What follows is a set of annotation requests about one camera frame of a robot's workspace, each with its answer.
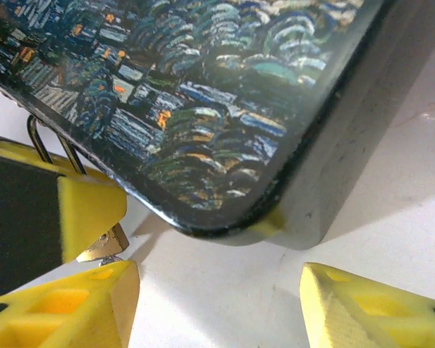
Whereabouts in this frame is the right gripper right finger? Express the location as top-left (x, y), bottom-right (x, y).
top-left (299, 262), bottom-right (435, 348)

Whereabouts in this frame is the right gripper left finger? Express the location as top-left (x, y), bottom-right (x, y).
top-left (0, 259), bottom-right (141, 348)

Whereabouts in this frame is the starry night tin box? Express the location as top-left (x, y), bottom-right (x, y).
top-left (0, 0), bottom-right (399, 251)

